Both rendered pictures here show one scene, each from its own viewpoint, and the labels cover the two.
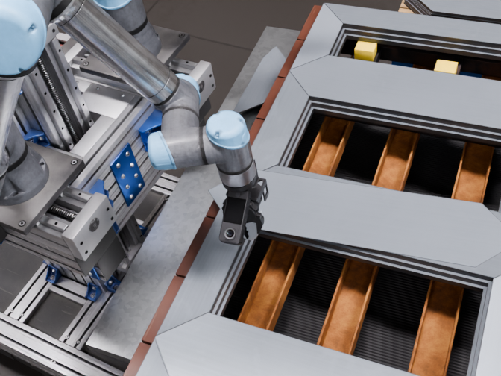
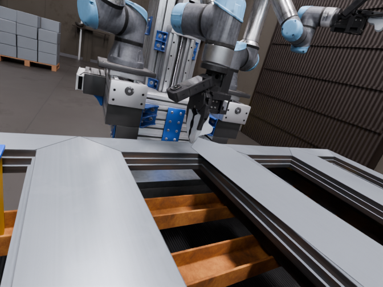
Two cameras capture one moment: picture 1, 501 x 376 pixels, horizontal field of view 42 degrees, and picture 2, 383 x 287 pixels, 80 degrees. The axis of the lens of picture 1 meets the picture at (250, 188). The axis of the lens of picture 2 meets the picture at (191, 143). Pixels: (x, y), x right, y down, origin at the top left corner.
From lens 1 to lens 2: 1.09 m
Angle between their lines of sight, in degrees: 38
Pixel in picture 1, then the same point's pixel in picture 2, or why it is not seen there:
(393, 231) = (304, 221)
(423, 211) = (346, 233)
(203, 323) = (109, 151)
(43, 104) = (167, 62)
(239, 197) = (203, 77)
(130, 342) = not seen: hidden behind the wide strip
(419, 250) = (324, 248)
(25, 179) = (125, 52)
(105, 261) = (121, 132)
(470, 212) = not seen: outside the picture
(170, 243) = not seen: hidden behind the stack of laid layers
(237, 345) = (105, 169)
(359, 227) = (274, 200)
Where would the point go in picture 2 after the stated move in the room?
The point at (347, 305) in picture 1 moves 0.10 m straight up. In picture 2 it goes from (217, 266) to (229, 234)
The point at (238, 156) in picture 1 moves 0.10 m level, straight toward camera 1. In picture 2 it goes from (223, 22) to (202, 7)
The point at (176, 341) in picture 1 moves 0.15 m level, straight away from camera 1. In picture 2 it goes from (83, 143) to (115, 130)
